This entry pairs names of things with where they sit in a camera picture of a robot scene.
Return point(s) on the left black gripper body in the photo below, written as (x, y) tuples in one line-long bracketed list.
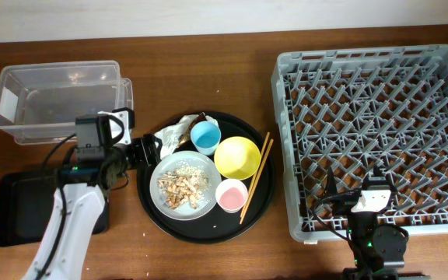
[(132, 153)]

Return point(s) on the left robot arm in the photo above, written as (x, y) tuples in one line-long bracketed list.
[(81, 194)]

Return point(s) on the white napkin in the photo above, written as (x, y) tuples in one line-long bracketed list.
[(170, 134)]

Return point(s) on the blue plastic cup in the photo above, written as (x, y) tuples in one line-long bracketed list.
[(206, 137)]

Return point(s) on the yellow plastic bowl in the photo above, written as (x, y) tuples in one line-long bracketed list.
[(237, 158)]

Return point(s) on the left wooden chopstick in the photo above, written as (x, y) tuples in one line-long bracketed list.
[(254, 178)]

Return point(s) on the grey plate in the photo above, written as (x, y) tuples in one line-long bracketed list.
[(176, 160)]

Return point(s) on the wooden chopstick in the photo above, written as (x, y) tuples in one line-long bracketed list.
[(254, 178), (267, 151)]

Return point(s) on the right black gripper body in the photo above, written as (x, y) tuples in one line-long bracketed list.
[(348, 202)]

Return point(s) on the food scraps on plate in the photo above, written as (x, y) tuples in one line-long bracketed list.
[(184, 186)]

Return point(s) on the round black serving tray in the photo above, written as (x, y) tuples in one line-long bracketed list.
[(217, 225)]

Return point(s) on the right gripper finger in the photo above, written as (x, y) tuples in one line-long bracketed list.
[(330, 189), (378, 176)]

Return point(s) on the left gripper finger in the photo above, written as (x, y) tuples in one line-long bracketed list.
[(151, 147), (130, 116)]

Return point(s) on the clear plastic waste bin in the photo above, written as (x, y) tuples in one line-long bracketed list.
[(40, 102)]

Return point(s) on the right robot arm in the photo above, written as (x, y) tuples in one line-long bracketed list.
[(378, 248)]

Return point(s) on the right wooden chopstick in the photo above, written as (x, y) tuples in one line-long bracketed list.
[(267, 151)]

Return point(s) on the grey dishwasher rack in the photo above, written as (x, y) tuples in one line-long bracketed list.
[(347, 111)]

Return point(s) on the gold snack wrapper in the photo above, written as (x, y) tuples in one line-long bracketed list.
[(186, 136)]

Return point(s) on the pink plastic cup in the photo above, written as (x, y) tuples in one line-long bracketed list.
[(231, 195)]

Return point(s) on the black rectangular tray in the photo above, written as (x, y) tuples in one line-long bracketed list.
[(26, 201)]

